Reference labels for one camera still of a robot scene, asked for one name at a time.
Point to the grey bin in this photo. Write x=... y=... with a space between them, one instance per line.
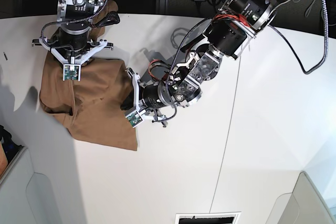
x=27 y=196
x=303 y=205

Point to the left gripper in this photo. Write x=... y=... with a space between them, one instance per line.
x=146 y=99

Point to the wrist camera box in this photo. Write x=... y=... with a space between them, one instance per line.
x=71 y=72
x=134 y=118

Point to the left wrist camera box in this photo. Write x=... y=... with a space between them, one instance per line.
x=134 y=118

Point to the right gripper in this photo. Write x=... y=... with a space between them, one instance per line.
x=65 y=54

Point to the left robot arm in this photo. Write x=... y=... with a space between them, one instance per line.
x=226 y=35

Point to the white framed floor vent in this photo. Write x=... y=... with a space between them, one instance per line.
x=216 y=218

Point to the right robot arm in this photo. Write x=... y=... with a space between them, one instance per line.
x=67 y=38

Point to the brown t-shirt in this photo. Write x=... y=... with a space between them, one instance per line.
x=90 y=108

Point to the aluminium table leg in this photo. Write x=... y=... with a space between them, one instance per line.
x=161 y=7

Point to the grey bin right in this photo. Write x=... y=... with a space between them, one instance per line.
x=303 y=205

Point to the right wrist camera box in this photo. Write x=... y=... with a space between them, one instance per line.
x=71 y=72

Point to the grey bin left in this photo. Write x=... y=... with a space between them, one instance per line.
x=27 y=196

